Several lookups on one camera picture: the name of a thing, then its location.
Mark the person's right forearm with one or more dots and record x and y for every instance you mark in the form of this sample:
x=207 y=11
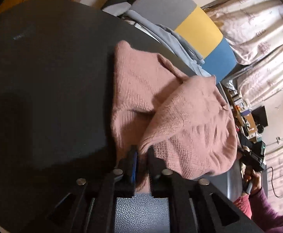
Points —
x=267 y=211

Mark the cluttered wooden desk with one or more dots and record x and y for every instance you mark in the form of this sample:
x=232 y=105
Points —
x=241 y=111

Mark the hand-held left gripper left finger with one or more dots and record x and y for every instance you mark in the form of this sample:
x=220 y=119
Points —
x=133 y=165

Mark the red cloth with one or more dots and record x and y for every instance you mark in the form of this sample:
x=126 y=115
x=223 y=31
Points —
x=242 y=206

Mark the grey yellow blue sofa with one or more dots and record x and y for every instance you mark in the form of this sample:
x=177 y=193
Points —
x=161 y=2

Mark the black monitor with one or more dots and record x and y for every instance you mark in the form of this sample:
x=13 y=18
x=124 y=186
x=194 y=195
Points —
x=260 y=116

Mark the pink knitted sweater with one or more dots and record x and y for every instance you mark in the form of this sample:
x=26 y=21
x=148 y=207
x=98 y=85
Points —
x=192 y=126

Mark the person's right hand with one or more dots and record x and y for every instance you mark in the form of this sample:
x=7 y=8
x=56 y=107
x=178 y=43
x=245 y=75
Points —
x=254 y=179

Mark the light blue cloth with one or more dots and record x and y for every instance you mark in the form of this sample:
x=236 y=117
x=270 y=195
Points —
x=161 y=36

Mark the patterned pale pink curtain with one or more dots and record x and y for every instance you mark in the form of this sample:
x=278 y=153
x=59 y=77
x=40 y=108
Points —
x=282 y=174
x=258 y=29

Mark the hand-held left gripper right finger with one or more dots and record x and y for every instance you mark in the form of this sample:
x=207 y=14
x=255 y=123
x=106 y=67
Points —
x=152 y=165

